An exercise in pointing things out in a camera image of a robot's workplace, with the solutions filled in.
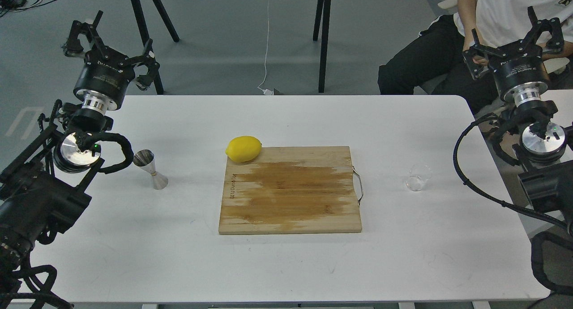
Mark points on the clear glass cup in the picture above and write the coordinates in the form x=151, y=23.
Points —
x=418, y=177

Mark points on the seated person white shirt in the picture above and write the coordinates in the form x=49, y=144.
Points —
x=438, y=50

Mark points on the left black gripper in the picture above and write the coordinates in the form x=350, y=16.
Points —
x=99, y=83

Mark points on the wooden cutting board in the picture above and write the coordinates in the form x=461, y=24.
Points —
x=291, y=190

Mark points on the steel jigger measuring cup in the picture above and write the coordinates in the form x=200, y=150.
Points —
x=145, y=159

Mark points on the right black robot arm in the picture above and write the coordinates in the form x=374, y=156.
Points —
x=526, y=135

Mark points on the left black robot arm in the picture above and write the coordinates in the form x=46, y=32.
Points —
x=43, y=190

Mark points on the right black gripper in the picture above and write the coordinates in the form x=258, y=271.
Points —
x=524, y=78

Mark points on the yellow lemon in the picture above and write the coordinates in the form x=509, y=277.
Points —
x=243, y=149

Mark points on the black metal table frame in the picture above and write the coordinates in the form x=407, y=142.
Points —
x=242, y=26

